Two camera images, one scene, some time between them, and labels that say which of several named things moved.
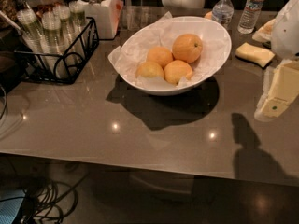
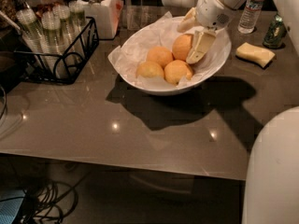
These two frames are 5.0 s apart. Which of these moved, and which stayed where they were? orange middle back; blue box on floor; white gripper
Moved: white gripper
Stayed: orange middle back; blue box on floor
